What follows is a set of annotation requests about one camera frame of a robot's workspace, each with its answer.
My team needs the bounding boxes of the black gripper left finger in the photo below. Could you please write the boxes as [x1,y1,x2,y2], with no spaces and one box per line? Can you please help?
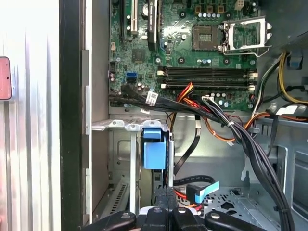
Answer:
[81,187,169,231]

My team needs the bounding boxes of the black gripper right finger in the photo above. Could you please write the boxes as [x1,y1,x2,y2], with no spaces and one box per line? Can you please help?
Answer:
[168,187,268,231]

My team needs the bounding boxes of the hard disk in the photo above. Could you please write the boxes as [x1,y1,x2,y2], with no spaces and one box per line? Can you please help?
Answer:
[139,127,169,207]

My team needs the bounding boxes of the silver disk bay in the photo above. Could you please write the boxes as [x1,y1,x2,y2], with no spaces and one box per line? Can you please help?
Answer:
[91,118,174,217]

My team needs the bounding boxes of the RAM slot white clips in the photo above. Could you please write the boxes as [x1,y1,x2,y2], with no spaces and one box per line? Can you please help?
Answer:
[160,83,256,91]

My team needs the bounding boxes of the RAM slot black clips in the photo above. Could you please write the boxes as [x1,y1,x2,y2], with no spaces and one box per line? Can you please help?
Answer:
[166,66,257,72]
[166,78,256,85]

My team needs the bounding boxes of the black expansion slot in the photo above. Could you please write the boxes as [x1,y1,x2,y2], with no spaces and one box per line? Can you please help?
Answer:
[118,0,128,41]

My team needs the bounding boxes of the white expansion slot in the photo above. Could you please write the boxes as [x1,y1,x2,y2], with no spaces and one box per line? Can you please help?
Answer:
[130,0,139,35]

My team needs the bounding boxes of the silver drive cage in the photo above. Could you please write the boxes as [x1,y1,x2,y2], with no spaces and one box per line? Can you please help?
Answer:
[240,115,308,231]

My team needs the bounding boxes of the blue SATA port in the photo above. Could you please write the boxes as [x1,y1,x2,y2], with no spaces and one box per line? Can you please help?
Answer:
[125,72,138,84]

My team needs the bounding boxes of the black PC case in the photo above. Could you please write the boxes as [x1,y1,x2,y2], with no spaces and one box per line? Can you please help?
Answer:
[59,0,308,231]

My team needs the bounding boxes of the black chipset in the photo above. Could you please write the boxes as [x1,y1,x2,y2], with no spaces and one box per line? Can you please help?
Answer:
[132,48,146,62]

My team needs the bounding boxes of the green motherboard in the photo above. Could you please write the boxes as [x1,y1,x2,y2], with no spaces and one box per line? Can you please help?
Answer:
[108,0,260,112]

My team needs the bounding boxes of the CPU socket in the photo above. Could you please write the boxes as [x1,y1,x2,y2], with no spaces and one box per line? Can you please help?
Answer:
[193,23,219,51]

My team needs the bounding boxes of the black graphics card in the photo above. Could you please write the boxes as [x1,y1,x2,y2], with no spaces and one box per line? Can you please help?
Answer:
[146,0,161,51]

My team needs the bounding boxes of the metal socket cover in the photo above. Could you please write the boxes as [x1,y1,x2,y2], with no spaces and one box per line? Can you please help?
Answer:
[221,16,268,58]

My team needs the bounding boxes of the red rectangular plate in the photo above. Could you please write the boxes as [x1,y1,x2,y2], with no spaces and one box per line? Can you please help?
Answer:
[0,56,13,101]

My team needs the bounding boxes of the grey power supply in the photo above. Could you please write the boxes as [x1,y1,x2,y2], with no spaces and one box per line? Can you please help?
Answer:
[261,0,308,49]

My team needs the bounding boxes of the black wire blue tab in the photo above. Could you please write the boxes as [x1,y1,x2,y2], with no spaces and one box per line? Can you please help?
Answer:
[173,175,221,205]

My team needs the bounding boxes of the black flat cable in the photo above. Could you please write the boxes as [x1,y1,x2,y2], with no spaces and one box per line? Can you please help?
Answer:
[172,115,202,174]

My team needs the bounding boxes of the black power wire bundle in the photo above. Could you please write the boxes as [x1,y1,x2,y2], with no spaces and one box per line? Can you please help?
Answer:
[201,95,295,231]

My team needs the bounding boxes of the thin orange wire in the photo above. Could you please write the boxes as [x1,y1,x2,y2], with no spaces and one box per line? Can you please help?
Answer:
[205,111,308,145]

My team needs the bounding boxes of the black cable barcode label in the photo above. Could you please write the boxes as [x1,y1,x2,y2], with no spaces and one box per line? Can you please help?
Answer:
[108,84,228,127]

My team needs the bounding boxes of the orange red wires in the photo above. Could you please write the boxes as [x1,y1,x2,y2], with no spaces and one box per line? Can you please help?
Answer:
[175,82,202,109]

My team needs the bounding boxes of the black cable white tag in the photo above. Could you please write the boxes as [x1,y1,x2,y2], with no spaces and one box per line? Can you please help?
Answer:
[266,105,299,157]

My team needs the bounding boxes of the yellow wires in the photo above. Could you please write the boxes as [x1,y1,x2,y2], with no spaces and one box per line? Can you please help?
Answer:
[276,51,308,105]

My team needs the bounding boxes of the locking lever wire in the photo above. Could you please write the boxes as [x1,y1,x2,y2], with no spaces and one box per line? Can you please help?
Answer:
[223,44,270,58]

